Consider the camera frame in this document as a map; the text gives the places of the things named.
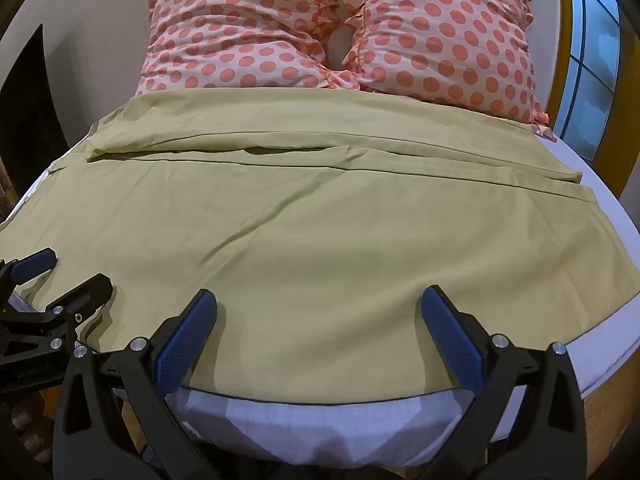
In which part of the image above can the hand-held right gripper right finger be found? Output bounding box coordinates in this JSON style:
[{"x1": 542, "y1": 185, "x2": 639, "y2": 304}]
[{"x1": 421, "y1": 285, "x2": 596, "y2": 480}]

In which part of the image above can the pink polka dot pillow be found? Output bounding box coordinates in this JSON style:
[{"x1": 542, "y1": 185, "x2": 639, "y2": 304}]
[
  {"x1": 142, "y1": 0, "x2": 368, "y2": 98},
  {"x1": 325, "y1": 0, "x2": 556, "y2": 137}
]

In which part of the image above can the bed with white sheet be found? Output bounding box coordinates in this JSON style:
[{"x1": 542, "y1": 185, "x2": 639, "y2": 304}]
[{"x1": 0, "y1": 132, "x2": 640, "y2": 467}]

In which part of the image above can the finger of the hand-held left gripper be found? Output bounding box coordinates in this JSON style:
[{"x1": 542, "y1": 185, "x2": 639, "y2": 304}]
[
  {"x1": 0, "y1": 247, "x2": 59, "y2": 302},
  {"x1": 0, "y1": 273, "x2": 114, "y2": 357}
]

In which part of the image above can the olive green bed sheet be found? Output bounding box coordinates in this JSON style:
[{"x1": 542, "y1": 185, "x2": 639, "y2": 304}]
[{"x1": 0, "y1": 89, "x2": 640, "y2": 395}]

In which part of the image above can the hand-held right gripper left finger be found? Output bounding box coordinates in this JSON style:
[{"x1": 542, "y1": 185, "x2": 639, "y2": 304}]
[{"x1": 52, "y1": 289, "x2": 219, "y2": 480}]

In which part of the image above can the blue framed window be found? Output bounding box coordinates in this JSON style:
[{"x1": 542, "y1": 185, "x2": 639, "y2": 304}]
[{"x1": 547, "y1": 0, "x2": 624, "y2": 162}]

